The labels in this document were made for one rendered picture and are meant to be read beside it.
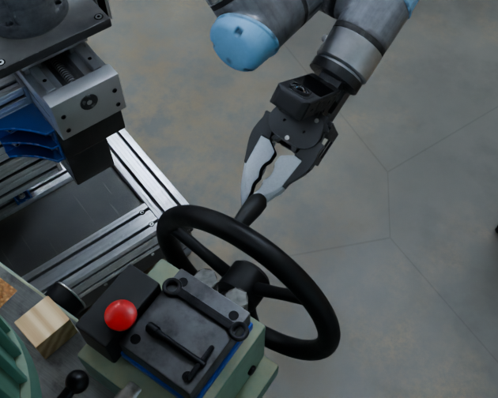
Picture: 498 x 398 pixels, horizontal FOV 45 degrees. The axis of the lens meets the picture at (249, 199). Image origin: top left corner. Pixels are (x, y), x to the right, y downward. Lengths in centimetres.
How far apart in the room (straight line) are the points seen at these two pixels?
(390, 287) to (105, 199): 82
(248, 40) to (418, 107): 149
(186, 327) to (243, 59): 33
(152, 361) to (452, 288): 131
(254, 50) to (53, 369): 42
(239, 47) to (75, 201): 102
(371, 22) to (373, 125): 131
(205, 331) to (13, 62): 68
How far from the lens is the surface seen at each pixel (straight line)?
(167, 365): 58
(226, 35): 73
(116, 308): 58
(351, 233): 182
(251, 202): 73
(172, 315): 60
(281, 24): 75
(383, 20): 79
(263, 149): 77
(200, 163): 194
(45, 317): 70
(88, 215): 163
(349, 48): 77
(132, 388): 62
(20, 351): 36
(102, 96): 114
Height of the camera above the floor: 155
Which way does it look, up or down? 56 degrees down
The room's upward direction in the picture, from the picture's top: straight up
